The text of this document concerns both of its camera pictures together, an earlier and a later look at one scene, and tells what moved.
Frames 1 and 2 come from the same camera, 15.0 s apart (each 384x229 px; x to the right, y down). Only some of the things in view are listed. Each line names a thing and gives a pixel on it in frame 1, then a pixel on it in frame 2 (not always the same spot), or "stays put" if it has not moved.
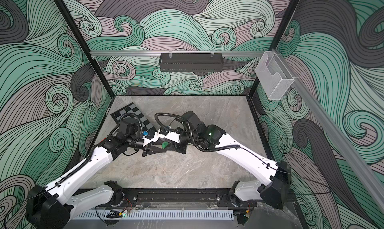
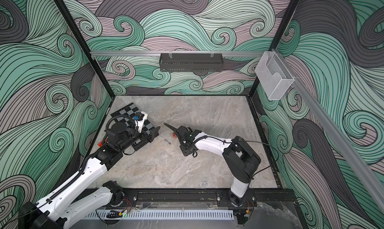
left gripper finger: (152, 150) to (153, 133)
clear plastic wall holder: (274, 76) stays put
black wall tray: (200, 63) stays put
